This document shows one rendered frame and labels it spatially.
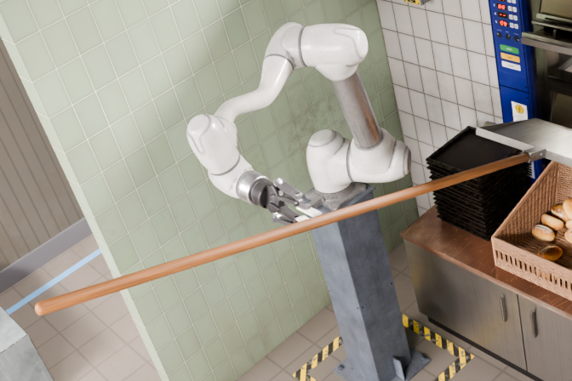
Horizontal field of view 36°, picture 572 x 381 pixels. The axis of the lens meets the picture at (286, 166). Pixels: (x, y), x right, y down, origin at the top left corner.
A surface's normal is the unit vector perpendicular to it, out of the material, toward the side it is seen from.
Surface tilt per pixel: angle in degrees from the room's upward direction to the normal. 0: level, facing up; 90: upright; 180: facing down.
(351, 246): 90
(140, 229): 90
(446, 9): 90
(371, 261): 90
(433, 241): 0
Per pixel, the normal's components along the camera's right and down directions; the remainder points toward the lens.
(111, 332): -0.24, -0.80
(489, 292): -0.73, 0.52
